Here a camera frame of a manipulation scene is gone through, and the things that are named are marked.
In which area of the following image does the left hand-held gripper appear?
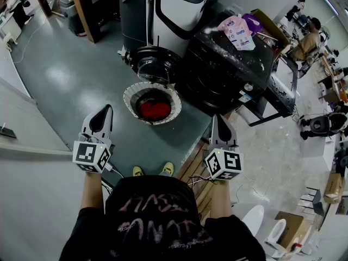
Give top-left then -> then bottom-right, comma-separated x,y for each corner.
72,104 -> 114,174

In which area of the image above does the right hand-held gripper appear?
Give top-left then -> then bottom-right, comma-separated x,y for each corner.
203,114 -> 244,181

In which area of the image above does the white slotted laundry basket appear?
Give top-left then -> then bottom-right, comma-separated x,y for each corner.
122,82 -> 182,126

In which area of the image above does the red garment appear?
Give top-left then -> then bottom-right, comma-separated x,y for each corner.
139,101 -> 172,121

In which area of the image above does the black washing machine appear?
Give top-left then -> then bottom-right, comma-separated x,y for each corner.
173,23 -> 278,116

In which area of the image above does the person's right forearm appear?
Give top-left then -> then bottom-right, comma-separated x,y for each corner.
209,178 -> 235,218

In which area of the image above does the person's left forearm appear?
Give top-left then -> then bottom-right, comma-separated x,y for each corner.
80,171 -> 106,216

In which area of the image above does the round washer door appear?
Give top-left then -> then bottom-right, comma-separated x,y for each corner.
130,46 -> 180,85

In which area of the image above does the large white black machine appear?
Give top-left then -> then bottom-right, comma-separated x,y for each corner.
114,0 -> 218,54

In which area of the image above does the white toilet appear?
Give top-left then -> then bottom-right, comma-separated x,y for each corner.
265,218 -> 288,251
240,204 -> 265,239

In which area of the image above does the black white robot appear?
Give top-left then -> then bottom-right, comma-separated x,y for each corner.
300,112 -> 348,140

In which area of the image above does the pink detergent pouch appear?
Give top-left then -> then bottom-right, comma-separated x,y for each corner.
218,14 -> 256,51

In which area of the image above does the person's black printed t-shirt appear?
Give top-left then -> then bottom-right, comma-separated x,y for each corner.
58,175 -> 267,261

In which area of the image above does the grey plastic bin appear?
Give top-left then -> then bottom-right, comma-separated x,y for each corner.
58,0 -> 88,36

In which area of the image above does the purple plastic bag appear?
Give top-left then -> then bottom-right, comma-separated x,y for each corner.
241,13 -> 264,36

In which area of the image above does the open cardboard box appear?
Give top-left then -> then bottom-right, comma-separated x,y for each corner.
251,9 -> 293,54

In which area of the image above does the black metal chair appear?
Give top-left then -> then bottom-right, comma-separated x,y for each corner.
297,186 -> 325,217

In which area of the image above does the brown cardboard box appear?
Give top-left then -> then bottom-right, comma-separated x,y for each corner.
323,172 -> 346,203
274,210 -> 312,252

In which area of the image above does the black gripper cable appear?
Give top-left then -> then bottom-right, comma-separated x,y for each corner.
189,173 -> 216,185

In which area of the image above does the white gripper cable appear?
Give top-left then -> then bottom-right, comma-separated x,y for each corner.
104,160 -> 126,178

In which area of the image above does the white floor cable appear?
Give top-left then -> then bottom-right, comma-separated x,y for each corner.
235,172 -> 270,204

